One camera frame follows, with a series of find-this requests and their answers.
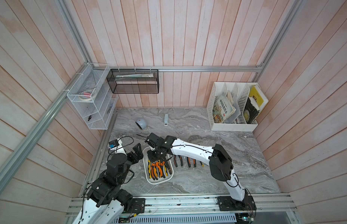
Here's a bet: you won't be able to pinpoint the white wire wall shelf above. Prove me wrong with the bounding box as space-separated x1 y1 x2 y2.
67 63 118 130

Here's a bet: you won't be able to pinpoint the orange black pliers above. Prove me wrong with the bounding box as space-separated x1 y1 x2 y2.
187 157 196 168

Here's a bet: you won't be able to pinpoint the black book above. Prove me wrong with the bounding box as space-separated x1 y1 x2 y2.
243 97 260 124

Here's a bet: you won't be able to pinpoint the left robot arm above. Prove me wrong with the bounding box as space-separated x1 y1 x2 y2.
73 143 145 224

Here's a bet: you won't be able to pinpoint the light blue round clock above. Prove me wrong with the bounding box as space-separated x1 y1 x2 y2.
135 119 147 130

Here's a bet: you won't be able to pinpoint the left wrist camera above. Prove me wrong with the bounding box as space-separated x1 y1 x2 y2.
109 139 126 155

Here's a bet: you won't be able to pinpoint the white file organizer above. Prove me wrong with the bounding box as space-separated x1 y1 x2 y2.
207 82 260 132

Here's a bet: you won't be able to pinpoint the black mesh wall basket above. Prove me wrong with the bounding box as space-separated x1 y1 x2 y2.
106 69 159 94

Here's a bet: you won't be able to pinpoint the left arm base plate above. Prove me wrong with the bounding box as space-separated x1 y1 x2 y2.
124 198 145 214

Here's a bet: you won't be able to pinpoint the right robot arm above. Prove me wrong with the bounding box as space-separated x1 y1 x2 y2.
145 133 245 202

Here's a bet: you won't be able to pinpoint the yellow book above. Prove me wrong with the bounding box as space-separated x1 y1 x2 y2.
249 85 269 111

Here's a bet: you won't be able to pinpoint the tape roll on shelf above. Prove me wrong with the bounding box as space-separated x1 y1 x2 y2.
78 89 97 102

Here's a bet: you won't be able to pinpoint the orange pliers in box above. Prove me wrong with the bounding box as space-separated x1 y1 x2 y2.
151 161 166 181

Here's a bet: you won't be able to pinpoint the illustrated history book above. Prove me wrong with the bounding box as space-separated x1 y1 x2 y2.
212 94 236 123

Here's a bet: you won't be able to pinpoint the white plastic storage box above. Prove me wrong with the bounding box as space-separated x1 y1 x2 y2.
143 147 174 185

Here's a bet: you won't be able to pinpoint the aluminium front rail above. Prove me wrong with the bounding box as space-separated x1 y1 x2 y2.
63 192 303 224

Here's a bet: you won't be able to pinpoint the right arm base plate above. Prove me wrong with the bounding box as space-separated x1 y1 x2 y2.
217 195 257 211

